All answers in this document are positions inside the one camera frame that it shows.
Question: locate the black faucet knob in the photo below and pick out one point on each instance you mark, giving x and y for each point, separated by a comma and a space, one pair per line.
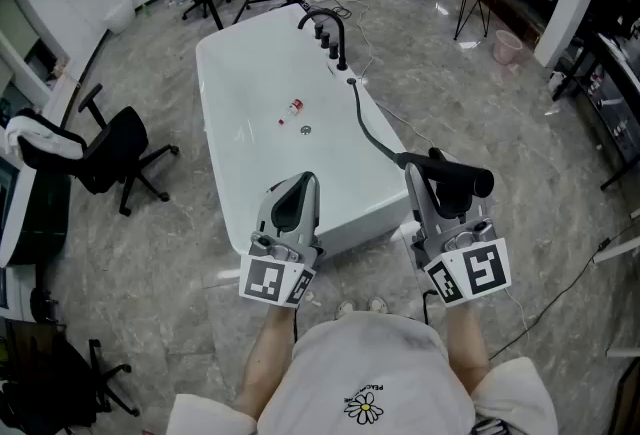
333, 51
325, 40
318, 29

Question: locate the clear bottle with red label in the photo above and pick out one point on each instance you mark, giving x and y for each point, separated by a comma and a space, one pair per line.
296, 106

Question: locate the white garment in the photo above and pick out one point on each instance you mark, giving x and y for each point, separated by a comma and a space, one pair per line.
40, 135

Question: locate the black curved faucet spout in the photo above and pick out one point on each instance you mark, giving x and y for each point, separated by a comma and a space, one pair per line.
343, 40

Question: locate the black cylindrical handle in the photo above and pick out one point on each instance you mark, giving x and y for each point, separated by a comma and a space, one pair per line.
452, 171

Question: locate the person's left forearm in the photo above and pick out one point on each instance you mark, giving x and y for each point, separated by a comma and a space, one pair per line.
267, 358

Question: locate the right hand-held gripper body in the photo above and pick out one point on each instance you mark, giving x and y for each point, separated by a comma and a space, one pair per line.
482, 268

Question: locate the person's right forearm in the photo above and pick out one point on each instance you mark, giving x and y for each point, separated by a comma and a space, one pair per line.
467, 343

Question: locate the person's white shirt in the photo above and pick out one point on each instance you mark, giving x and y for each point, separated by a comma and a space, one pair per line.
370, 363

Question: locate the person's right shoe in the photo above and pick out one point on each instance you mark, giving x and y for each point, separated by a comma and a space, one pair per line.
378, 305

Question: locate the pink plastic bin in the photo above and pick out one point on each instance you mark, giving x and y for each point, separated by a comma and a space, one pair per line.
506, 47

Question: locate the person's shoe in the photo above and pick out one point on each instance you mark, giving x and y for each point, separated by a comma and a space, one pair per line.
378, 305
346, 309

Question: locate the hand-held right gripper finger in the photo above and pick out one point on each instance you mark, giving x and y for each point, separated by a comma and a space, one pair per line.
422, 203
479, 212

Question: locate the person's left shoe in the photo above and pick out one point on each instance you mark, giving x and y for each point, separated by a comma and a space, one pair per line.
346, 309

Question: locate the black side table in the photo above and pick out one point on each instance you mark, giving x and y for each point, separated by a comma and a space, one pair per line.
610, 88

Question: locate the white bathtub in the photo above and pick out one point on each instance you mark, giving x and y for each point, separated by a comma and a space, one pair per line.
260, 83

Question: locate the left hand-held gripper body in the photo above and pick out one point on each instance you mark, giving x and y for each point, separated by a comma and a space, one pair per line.
265, 279

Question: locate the metal bathtub drain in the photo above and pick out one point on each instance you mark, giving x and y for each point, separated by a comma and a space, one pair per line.
306, 129

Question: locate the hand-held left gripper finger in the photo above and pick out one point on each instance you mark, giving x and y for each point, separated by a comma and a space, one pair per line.
267, 203
312, 208

